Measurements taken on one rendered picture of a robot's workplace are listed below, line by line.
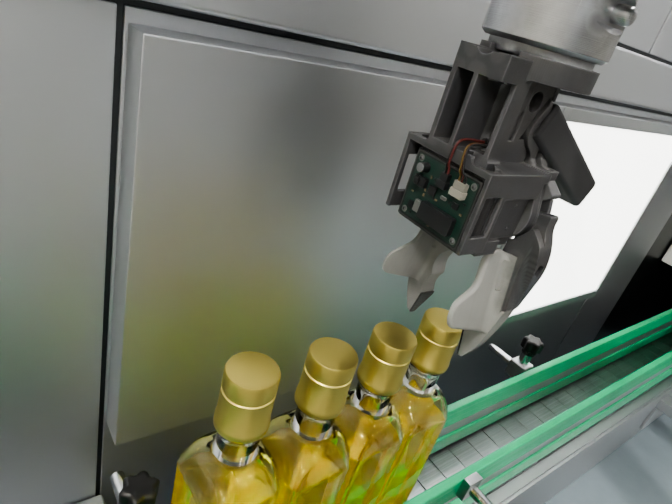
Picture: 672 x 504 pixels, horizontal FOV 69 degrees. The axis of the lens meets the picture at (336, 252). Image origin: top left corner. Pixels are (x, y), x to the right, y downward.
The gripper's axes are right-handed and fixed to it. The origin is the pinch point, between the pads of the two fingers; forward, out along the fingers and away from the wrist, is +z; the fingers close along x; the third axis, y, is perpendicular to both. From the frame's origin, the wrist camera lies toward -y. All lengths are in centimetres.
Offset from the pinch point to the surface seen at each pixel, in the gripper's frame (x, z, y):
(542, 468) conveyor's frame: 4.8, 28.5, -29.7
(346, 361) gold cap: 1.5, 0.1, 11.3
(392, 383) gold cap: 2.0, 3.3, 6.3
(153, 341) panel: -11.7, 7.2, 19.1
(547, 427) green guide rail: 3.7, 19.9, -25.7
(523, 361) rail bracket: -5.5, 19.1, -32.8
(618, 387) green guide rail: 3.6, 20.0, -45.6
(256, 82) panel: -11.8, -13.8, 13.9
